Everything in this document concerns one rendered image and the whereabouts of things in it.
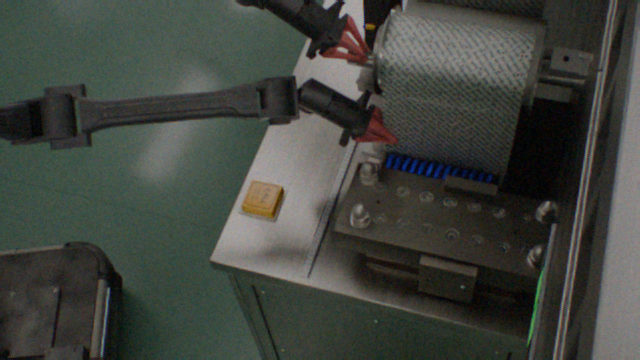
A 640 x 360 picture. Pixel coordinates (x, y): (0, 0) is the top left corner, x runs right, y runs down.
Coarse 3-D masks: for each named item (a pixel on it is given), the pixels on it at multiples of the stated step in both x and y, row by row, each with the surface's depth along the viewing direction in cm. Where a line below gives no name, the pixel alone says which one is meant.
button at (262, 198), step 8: (256, 184) 157; (264, 184) 157; (272, 184) 157; (248, 192) 156; (256, 192) 156; (264, 192) 156; (272, 192) 156; (280, 192) 156; (248, 200) 155; (256, 200) 155; (264, 200) 155; (272, 200) 155; (248, 208) 154; (256, 208) 154; (264, 208) 154; (272, 208) 154; (272, 216) 154
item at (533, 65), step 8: (384, 24) 127; (536, 40) 122; (536, 48) 121; (536, 56) 120; (376, 64) 127; (536, 64) 120; (376, 72) 129; (528, 72) 120; (536, 72) 120; (528, 80) 120; (528, 88) 121; (528, 96) 122; (528, 104) 124
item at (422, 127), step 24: (384, 96) 132; (384, 120) 138; (408, 120) 136; (432, 120) 134; (456, 120) 132; (480, 120) 130; (504, 120) 128; (384, 144) 144; (408, 144) 142; (432, 144) 139; (456, 144) 137; (480, 144) 135; (504, 144) 133; (480, 168) 141; (504, 168) 139
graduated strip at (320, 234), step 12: (348, 144) 164; (348, 156) 162; (348, 168) 160; (336, 180) 159; (336, 192) 157; (336, 204) 156; (324, 216) 154; (324, 228) 152; (312, 240) 151; (312, 252) 150; (312, 264) 148; (300, 276) 147
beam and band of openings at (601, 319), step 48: (624, 0) 94; (624, 48) 79; (624, 96) 71; (624, 144) 67; (624, 192) 64; (576, 240) 85; (624, 240) 62; (576, 288) 81; (624, 288) 59; (576, 336) 70; (624, 336) 57
